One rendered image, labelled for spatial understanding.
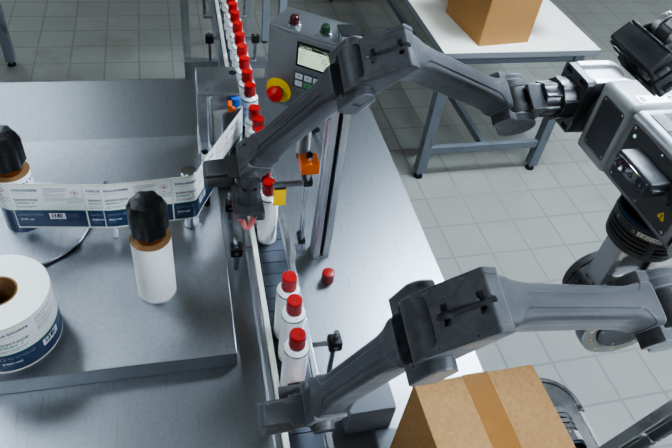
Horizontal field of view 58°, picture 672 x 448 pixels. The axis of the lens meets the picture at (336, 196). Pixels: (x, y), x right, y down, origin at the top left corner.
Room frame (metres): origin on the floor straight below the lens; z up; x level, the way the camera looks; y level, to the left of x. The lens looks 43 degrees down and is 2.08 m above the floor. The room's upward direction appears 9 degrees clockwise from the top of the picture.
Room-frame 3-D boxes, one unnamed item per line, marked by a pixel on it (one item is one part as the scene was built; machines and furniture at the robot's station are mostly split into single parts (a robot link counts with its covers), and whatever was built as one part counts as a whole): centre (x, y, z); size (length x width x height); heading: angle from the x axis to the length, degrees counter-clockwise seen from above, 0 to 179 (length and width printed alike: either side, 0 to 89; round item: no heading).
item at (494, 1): (2.79, -0.59, 0.97); 0.51 x 0.42 x 0.37; 115
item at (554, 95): (1.08, -0.40, 1.45); 0.09 x 0.08 x 0.12; 19
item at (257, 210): (1.01, 0.20, 1.12); 0.10 x 0.07 x 0.07; 19
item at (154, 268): (0.89, 0.39, 1.03); 0.09 x 0.09 x 0.30
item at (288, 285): (0.82, 0.07, 0.98); 0.05 x 0.05 x 0.20
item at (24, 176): (1.02, 0.77, 1.04); 0.09 x 0.09 x 0.29
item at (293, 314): (0.76, 0.05, 0.98); 0.05 x 0.05 x 0.20
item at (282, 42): (1.17, 0.10, 1.38); 0.17 x 0.10 x 0.19; 73
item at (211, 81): (1.42, 0.37, 1.14); 0.14 x 0.11 x 0.01; 18
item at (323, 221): (1.13, 0.02, 1.17); 0.04 x 0.04 x 0.67; 18
